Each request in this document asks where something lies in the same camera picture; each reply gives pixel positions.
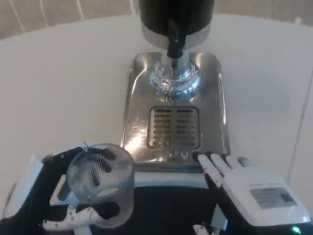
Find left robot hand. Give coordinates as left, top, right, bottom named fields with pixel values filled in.
left=0, top=146, right=122, bottom=235

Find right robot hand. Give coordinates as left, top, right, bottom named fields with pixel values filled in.
left=192, top=152, right=313, bottom=235

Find clear ribbed glass cup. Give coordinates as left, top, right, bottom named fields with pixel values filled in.
left=66, top=143, right=136, bottom=227

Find slotted steel drain grid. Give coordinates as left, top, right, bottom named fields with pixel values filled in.
left=149, top=106, right=200, bottom=149

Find steel drip tray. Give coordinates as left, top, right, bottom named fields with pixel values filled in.
left=119, top=51, right=232, bottom=164

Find black dispenser tap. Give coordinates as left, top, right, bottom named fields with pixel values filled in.
left=166, top=19, right=188, bottom=60

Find black drink dispenser steel base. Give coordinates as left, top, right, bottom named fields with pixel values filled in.
left=138, top=0, right=214, bottom=102

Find thin grey cable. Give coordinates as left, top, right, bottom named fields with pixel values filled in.
left=287, top=73, right=313, bottom=182

